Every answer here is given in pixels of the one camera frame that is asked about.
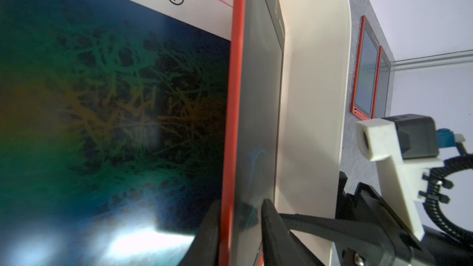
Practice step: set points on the white writing tablet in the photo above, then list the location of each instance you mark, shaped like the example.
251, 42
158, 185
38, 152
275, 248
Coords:
112, 128

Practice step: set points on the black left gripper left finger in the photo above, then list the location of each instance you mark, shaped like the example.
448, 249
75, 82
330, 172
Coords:
204, 250

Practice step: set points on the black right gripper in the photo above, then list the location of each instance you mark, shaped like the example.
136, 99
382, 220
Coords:
370, 234

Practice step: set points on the cream plastic storage tray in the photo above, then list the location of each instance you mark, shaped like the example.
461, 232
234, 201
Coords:
312, 105

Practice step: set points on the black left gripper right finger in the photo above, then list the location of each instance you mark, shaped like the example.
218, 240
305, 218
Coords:
280, 246

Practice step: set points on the large red writing tablet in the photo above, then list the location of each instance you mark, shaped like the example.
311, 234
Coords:
366, 73

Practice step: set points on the black frame writing tablet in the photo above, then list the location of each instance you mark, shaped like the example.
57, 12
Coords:
251, 135

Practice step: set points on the small red writing tablet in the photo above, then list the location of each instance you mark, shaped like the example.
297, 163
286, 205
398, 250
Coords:
382, 84

